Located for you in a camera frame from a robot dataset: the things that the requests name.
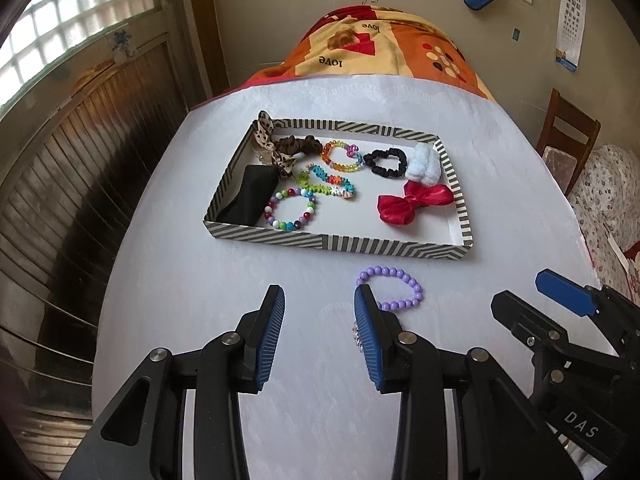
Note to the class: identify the eye chart poster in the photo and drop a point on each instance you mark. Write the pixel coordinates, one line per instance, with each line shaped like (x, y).
(570, 15)

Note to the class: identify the black white striped box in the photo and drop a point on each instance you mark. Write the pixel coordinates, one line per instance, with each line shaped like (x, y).
(350, 245)

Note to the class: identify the white fluffy scrunchie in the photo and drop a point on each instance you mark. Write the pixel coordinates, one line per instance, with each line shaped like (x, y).
(422, 165)

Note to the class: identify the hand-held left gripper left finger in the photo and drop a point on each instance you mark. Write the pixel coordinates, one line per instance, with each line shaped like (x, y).
(267, 340)

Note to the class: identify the glass block window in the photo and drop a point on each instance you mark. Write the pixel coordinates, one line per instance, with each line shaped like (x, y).
(75, 15)

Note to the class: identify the black scrunchie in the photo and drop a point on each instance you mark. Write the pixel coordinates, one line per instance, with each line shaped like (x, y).
(387, 174)

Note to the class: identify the red satin bow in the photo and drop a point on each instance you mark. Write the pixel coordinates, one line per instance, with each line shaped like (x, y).
(400, 207)

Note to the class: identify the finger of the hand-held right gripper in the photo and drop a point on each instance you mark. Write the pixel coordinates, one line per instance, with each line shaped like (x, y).
(525, 317)
(562, 292)

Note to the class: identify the wooden chair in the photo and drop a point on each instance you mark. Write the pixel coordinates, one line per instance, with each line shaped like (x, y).
(562, 125)

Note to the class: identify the floral bedding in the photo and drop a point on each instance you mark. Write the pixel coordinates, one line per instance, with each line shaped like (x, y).
(605, 195)

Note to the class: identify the black fabric pouch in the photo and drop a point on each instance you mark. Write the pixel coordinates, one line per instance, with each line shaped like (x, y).
(245, 195)

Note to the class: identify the brown scrunchie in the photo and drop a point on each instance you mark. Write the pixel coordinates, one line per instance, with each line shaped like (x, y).
(295, 145)

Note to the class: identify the orange red printed blanket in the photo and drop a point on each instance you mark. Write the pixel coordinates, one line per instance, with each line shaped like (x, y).
(400, 45)

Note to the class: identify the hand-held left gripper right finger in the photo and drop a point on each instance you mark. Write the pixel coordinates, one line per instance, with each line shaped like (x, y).
(367, 340)

